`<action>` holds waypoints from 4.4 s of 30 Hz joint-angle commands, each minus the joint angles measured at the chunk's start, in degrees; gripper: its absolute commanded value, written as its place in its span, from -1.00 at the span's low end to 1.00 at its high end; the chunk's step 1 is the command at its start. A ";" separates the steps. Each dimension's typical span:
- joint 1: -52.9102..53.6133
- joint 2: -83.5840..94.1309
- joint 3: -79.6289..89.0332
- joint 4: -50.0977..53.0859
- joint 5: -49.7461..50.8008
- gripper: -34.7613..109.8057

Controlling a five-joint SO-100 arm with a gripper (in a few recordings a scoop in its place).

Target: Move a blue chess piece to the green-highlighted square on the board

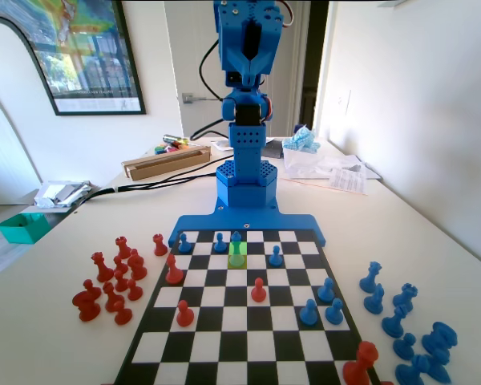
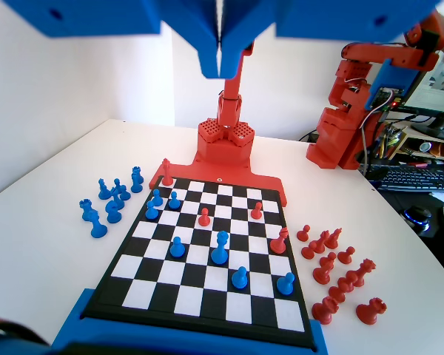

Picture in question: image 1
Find blue chess bishop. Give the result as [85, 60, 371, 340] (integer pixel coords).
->
[382, 304, 408, 338]
[394, 355, 430, 385]

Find blue chess rook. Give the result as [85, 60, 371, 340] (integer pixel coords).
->
[392, 282, 419, 314]
[420, 321, 459, 356]

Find long cardboard box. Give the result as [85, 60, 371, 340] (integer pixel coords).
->
[121, 144, 212, 181]

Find thin orange stick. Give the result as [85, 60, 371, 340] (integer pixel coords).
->
[280, 177, 330, 190]

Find crumpled white paper pile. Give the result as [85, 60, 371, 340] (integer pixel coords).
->
[34, 180, 101, 209]

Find silver door handle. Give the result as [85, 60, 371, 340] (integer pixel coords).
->
[181, 91, 224, 104]

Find clear bag blue parts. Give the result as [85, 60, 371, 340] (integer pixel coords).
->
[282, 125, 366, 180]

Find black white chessboard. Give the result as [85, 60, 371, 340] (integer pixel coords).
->
[114, 229, 382, 385]

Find colourful marker set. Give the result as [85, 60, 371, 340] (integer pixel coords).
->
[154, 143, 192, 156]

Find white door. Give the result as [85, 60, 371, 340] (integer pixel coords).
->
[163, 0, 305, 140]

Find printed white paper sheet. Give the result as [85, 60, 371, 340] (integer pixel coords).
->
[327, 167, 370, 197]

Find red chess rook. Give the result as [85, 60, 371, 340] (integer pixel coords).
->
[115, 236, 132, 260]
[152, 233, 169, 257]

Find large red piece bottom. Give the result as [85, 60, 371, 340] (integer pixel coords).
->
[342, 340, 380, 385]

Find blue board end plate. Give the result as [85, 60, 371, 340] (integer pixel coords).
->
[168, 206, 328, 248]

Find black framed map poster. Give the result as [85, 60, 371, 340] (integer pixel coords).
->
[22, 0, 148, 117]

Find blue piece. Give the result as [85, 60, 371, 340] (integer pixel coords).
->
[228, 230, 245, 268]

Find red white servo wire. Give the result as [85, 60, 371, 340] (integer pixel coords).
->
[281, 1, 297, 28]

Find white arched panel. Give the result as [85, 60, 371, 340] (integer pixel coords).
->
[0, 15, 61, 205]

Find blue chess queen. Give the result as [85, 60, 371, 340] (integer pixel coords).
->
[358, 261, 384, 294]

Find white paper stack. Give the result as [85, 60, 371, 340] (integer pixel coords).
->
[284, 153, 382, 181]

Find dark grey pad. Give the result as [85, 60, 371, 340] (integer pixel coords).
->
[262, 140, 286, 160]

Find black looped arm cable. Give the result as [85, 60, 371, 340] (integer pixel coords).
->
[199, 38, 225, 101]

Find green plastic bin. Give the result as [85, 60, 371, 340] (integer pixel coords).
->
[0, 212, 51, 245]

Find black table cable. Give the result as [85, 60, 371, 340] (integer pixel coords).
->
[118, 156, 228, 189]
[74, 172, 220, 208]

